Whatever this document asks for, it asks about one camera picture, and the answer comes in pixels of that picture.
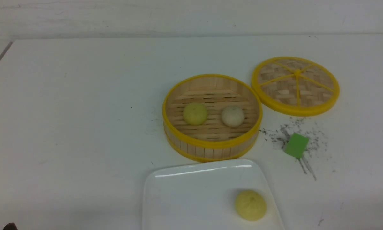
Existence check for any white steamed bun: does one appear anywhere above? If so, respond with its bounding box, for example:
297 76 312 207
221 106 245 128

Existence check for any bamboo steamer lid yellow rim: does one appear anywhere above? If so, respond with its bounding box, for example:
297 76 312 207
251 57 340 117

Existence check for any yellow steamed bun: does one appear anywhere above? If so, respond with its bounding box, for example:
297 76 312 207
183 103 208 126
234 190 267 221

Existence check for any white square plate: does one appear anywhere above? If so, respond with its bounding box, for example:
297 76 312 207
142 159 285 230

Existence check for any green tape piece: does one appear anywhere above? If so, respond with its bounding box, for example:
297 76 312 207
284 133 309 159

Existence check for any bamboo steamer basket yellow rim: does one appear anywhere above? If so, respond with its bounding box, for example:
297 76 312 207
162 74 263 163

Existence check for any yellow steamed bun on plate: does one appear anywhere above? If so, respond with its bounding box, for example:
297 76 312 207
234 190 267 221

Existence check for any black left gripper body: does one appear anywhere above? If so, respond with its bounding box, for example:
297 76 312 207
2 223 18 230

